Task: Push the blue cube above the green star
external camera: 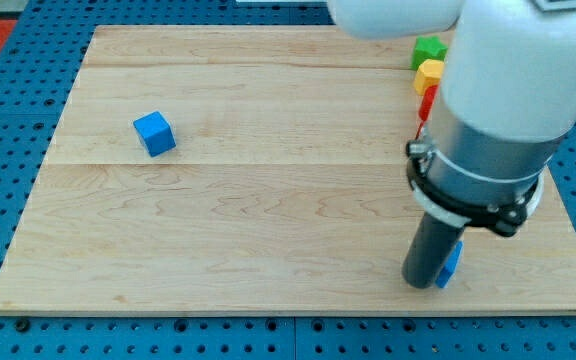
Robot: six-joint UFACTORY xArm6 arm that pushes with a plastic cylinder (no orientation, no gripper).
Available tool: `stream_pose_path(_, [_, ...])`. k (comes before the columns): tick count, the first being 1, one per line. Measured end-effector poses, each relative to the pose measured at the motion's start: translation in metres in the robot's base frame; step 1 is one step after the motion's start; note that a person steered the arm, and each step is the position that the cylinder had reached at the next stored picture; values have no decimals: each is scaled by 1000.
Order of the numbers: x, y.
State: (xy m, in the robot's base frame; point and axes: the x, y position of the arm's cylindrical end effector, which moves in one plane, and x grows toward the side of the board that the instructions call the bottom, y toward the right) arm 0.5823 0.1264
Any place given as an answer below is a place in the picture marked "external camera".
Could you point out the green star block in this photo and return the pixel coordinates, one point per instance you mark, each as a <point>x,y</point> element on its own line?
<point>427,48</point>

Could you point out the yellow hexagon block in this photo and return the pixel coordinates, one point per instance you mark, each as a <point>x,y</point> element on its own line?
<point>428,74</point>

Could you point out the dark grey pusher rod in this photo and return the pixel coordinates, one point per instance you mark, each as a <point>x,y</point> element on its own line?
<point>431,247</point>

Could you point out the small blue block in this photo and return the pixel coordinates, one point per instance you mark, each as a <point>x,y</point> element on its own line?
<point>450,267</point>

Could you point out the blue cube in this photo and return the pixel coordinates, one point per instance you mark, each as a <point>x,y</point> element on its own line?
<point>155,133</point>

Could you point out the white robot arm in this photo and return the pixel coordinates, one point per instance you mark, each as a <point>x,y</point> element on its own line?
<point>507,95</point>

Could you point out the red block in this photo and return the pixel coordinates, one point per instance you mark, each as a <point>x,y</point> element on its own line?
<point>425,107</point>

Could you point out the wooden board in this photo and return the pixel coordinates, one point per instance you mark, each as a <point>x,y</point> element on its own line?
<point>285,195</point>

